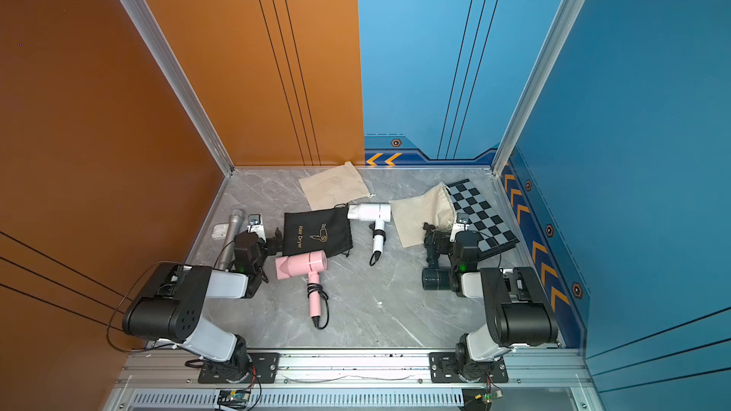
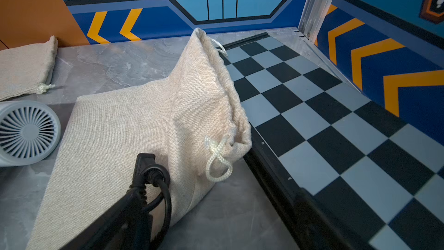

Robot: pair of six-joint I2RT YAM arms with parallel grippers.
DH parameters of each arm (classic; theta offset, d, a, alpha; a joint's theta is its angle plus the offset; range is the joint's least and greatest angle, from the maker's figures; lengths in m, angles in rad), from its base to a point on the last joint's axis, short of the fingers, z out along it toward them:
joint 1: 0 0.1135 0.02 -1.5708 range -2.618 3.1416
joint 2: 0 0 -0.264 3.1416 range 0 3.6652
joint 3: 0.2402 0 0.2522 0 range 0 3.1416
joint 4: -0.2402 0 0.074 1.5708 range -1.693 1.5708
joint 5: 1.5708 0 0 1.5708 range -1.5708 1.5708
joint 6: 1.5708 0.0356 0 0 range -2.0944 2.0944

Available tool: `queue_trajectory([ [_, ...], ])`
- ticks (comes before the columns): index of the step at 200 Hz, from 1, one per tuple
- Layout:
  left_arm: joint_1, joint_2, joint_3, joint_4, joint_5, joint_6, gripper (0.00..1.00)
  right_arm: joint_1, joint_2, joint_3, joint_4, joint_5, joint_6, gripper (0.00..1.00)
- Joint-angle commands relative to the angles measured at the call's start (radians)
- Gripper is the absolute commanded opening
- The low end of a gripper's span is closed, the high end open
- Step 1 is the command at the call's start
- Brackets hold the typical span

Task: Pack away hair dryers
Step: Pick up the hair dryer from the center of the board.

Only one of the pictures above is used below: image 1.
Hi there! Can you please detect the pink hair dryer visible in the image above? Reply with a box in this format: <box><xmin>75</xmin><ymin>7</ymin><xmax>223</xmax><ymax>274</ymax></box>
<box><xmin>275</xmin><ymin>250</ymin><xmax>330</xmax><ymax>330</ymax></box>

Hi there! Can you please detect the black drawstring dryer bag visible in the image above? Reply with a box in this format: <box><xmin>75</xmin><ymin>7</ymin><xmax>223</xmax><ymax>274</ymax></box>
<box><xmin>282</xmin><ymin>205</ymin><xmax>353</xmax><ymax>258</ymax></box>

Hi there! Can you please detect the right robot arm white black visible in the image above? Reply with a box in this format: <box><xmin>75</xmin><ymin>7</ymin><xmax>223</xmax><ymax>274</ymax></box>
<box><xmin>422</xmin><ymin>223</ymin><xmax>559</xmax><ymax>386</ymax></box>

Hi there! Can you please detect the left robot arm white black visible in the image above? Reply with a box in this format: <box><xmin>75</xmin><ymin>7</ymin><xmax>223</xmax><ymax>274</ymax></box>
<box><xmin>123</xmin><ymin>228</ymin><xmax>284</xmax><ymax>384</ymax></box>

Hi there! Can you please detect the dark green hair dryer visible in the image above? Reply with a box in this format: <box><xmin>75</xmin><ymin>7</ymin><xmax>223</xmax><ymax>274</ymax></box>
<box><xmin>421</xmin><ymin>268</ymin><xmax>460</xmax><ymax>292</ymax></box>

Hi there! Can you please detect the silver grey hair tool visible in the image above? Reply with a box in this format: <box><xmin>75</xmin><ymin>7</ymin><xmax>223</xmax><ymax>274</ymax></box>
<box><xmin>214</xmin><ymin>209</ymin><xmax>244</xmax><ymax>271</ymax></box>

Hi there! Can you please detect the white hair dryer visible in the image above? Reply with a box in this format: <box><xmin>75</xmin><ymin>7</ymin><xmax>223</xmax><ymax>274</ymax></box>
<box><xmin>348</xmin><ymin>204</ymin><xmax>391</xmax><ymax>266</ymax></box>

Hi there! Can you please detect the beige cloth bag right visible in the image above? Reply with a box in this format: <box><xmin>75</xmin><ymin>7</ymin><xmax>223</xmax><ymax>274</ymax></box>
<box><xmin>389</xmin><ymin>183</ymin><xmax>457</xmax><ymax>249</ymax></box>

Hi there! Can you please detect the beige cloth bag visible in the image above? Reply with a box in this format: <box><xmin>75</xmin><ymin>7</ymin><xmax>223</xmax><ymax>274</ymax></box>
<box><xmin>389</xmin><ymin>183</ymin><xmax>457</xmax><ymax>249</ymax></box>
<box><xmin>299</xmin><ymin>162</ymin><xmax>373</xmax><ymax>210</ymax></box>

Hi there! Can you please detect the black white checkerboard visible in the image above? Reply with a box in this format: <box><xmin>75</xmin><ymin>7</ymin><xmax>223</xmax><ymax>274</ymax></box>
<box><xmin>447</xmin><ymin>179</ymin><xmax>519</xmax><ymax>259</ymax></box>

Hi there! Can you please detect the beige cloth bag rear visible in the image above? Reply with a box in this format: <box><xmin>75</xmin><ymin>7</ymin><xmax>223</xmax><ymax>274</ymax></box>
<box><xmin>299</xmin><ymin>162</ymin><xmax>373</xmax><ymax>210</ymax></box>

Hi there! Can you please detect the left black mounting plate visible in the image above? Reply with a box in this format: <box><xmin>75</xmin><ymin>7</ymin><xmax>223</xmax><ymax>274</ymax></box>
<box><xmin>198</xmin><ymin>352</ymin><xmax>280</xmax><ymax>386</ymax></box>

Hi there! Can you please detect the black mounting plate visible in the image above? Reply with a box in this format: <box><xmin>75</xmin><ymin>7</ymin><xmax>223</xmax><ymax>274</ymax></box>
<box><xmin>198</xmin><ymin>352</ymin><xmax>280</xmax><ymax>386</ymax></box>
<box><xmin>428</xmin><ymin>351</ymin><xmax>509</xmax><ymax>384</ymax></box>

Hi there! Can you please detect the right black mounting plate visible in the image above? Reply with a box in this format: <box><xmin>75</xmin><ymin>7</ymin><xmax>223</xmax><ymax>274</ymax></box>
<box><xmin>428</xmin><ymin>351</ymin><xmax>509</xmax><ymax>384</ymax></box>

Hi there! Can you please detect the left green circuit board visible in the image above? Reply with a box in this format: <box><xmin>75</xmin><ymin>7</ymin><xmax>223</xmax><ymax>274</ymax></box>
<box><xmin>216</xmin><ymin>389</ymin><xmax>252</xmax><ymax>410</ymax></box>

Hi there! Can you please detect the green circuit board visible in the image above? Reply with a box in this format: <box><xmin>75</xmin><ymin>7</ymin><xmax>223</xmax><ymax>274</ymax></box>
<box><xmin>216</xmin><ymin>389</ymin><xmax>252</xmax><ymax>410</ymax></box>
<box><xmin>459</xmin><ymin>388</ymin><xmax>504</xmax><ymax>411</ymax></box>

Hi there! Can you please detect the right green circuit board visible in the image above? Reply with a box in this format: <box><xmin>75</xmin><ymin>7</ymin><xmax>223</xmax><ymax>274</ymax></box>
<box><xmin>459</xmin><ymin>388</ymin><xmax>504</xmax><ymax>411</ymax></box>

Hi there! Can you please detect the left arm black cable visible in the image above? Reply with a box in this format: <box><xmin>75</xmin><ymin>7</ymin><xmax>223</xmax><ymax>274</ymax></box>
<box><xmin>105</xmin><ymin>261</ymin><xmax>172</xmax><ymax>354</ymax></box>

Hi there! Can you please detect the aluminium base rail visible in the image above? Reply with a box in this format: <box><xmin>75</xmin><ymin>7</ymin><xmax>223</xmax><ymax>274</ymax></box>
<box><xmin>104</xmin><ymin>347</ymin><xmax>603</xmax><ymax>410</ymax></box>

